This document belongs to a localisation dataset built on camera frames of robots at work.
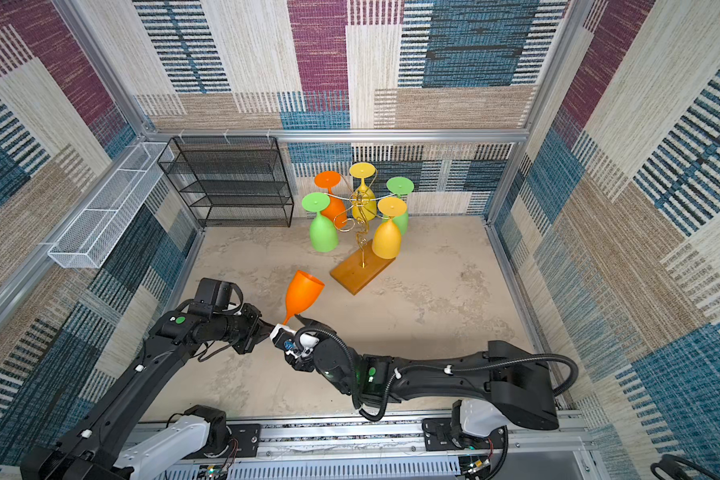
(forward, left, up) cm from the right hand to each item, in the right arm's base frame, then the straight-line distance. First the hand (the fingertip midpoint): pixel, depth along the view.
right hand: (294, 327), depth 70 cm
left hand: (+4, +4, -4) cm, 7 cm away
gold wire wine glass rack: (+27, -13, -19) cm, 36 cm away
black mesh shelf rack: (+59, +30, -3) cm, 66 cm away
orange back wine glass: (+36, -9, +2) cm, 38 cm away
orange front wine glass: (+8, -1, +2) cm, 9 cm away
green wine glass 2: (+33, -27, +13) cm, 45 cm away
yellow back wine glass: (+31, -17, +8) cm, 36 cm away
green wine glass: (+27, -5, +4) cm, 28 cm away
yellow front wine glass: (+22, -23, +3) cm, 32 cm away
